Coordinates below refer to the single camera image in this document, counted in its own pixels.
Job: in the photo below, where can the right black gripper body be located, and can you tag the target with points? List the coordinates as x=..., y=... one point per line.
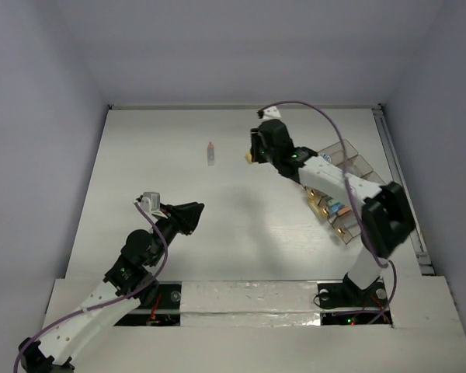
x=259, y=152

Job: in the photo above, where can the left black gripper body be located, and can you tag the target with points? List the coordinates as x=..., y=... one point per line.
x=175, y=219

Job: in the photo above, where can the blue lidded paint jar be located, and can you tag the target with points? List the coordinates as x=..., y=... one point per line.
x=326, y=157

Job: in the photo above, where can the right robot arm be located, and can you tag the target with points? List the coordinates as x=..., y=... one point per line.
x=382, y=211

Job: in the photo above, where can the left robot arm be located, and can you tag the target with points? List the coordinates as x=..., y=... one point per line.
x=131, y=282

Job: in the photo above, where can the silver foil strip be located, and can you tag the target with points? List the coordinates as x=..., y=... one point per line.
x=248, y=304

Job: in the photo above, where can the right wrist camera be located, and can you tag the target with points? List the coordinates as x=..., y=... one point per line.
x=269, y=113

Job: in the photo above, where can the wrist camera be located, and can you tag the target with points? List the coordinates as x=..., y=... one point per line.
x=269, y=113
x=149, y=203

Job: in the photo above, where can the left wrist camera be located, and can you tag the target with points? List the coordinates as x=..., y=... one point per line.
x=149, y=203

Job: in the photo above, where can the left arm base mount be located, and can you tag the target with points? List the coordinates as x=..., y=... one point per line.
x=163, y=311

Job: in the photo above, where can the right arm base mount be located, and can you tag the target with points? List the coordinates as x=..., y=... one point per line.
x=342, y=303

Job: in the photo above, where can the aluminium rail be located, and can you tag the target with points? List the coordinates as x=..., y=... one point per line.
x=425, y=264

